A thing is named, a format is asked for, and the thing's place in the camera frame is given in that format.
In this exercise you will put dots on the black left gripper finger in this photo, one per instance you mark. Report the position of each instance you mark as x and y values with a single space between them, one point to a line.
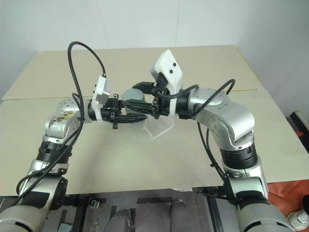
131 119

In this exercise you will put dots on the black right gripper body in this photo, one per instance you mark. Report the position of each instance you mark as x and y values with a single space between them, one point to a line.
160 106

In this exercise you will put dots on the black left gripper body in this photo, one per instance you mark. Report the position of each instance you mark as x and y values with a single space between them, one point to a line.
111 112

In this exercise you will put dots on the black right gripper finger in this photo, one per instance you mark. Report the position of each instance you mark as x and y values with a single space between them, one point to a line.
144 85
142 107

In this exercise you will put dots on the clear plastic jar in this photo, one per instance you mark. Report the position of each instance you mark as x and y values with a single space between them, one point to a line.
135 113

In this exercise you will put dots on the grey jar lid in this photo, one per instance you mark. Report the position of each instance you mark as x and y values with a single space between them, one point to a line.
132 95

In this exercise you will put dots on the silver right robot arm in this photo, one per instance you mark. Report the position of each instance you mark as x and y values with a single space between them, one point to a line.
236 120

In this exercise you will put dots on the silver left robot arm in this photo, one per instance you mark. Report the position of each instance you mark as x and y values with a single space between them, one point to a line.
55 125

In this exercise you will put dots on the clear plastic box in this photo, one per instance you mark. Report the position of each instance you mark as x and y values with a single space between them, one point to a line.
159 128

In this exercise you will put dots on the beige cardboard sheet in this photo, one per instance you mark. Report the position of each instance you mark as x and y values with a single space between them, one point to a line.
48 72

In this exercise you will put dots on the grey rounded shape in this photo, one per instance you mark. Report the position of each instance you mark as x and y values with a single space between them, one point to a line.
122 222
181 217

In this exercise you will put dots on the orange cloth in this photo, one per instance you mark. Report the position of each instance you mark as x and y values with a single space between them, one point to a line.
289 193

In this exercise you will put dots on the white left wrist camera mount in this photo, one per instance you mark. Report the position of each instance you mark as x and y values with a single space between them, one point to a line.
99 94

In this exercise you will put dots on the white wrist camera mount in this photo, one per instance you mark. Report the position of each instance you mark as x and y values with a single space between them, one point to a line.
169 65
99 94

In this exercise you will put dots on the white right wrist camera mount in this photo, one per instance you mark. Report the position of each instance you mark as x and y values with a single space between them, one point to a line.
169 65

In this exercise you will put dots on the small metal bracket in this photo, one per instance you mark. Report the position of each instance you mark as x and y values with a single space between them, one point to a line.
93 203

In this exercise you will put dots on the black metal frame bar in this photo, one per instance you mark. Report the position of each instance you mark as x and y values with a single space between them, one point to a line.
212 212
79 213

